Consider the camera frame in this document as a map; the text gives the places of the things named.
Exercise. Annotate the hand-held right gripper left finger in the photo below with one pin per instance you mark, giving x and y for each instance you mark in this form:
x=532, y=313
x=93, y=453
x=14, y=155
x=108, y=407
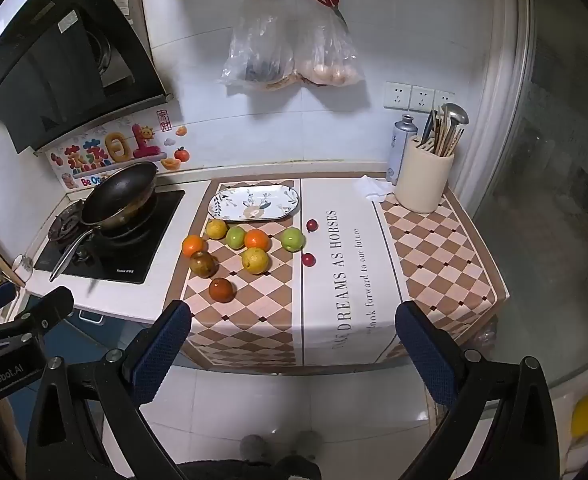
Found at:
x=161, y=345

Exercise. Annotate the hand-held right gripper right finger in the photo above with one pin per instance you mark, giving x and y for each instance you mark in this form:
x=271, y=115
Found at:
x=424, y=350

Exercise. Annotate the dark reddish orange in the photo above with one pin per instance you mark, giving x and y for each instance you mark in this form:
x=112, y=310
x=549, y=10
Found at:
x=222, y=289

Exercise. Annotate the bright orange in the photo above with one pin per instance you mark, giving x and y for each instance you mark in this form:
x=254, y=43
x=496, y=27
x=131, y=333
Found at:
x=193, y=246
x=256, y=240

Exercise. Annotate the yellow lemon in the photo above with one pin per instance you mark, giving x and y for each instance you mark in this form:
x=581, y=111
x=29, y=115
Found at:
x=216, y=228
x=255, y=260

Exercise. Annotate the green apple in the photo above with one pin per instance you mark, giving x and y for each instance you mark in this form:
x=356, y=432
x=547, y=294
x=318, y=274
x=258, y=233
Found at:
x=292, y=239
x=235, y=237

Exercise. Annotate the red cherry tomato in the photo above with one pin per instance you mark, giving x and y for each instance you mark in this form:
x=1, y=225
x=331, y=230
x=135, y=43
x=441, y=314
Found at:
x=312, y=225
x=308, y=259

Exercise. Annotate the oval floral ceramic plate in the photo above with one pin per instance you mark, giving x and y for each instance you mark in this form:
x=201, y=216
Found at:
x=254, y=203

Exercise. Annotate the small clear glass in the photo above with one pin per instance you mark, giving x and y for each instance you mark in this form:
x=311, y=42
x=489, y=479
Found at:
x=22, y=269

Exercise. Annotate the blue cabinet door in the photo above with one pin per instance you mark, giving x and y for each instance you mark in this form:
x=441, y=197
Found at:
x=99, y=332

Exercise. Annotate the black gas stove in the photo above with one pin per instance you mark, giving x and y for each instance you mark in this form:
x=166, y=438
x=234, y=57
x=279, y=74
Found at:
x=124, y=260

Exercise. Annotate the black frying pan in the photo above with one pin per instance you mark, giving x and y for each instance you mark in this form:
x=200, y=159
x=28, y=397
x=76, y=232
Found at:
x=119, y=192

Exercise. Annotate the white cloth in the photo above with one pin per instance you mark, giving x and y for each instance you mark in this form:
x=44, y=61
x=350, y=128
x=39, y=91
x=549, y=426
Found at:
x=374, y=187

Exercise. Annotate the cream utensil holder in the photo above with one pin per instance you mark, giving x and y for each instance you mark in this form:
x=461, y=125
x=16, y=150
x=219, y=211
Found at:
x=424, y=180

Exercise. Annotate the silver spray can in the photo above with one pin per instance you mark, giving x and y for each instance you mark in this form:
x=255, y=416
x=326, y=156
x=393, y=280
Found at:
x=401, y=145

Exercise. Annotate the bundle of chopsticks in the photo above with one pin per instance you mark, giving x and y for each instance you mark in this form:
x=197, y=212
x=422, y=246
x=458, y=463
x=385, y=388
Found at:
x=441, y=135

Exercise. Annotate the steel ladle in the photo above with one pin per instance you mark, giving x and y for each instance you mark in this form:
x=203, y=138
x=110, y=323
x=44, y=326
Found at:
x=456, y=115

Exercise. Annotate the black range hood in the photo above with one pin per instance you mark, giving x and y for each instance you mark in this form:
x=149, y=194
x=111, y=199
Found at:
x=49, y=60

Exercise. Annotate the plastic bag of eggs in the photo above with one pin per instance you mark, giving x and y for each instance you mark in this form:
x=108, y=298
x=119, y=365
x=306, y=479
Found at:
x=329, y=55

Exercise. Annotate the clear plastic bag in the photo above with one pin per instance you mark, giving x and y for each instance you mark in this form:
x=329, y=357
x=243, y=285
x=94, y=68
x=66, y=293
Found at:
x=259, y=45

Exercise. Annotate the colourful wall sticker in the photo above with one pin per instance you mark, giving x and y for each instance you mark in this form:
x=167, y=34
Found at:
x=124, y=147

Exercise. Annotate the white wall socket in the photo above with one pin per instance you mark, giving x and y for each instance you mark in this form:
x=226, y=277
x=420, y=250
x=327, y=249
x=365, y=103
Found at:
x=421, y=98
x=444, y=99
x=397, y=95

